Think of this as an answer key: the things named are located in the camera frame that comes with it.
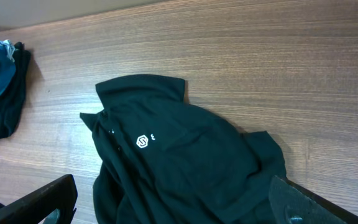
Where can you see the black folded garment bottom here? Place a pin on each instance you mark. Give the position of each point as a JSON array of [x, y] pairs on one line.
[[13, 99]]

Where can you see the black polo shirt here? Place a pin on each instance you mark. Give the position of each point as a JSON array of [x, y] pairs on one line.
[[167, 161]]

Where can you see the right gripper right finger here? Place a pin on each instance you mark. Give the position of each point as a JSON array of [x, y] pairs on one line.
[[294, 204]]

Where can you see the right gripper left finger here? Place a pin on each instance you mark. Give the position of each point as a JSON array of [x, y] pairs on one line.
[[52, 203]]

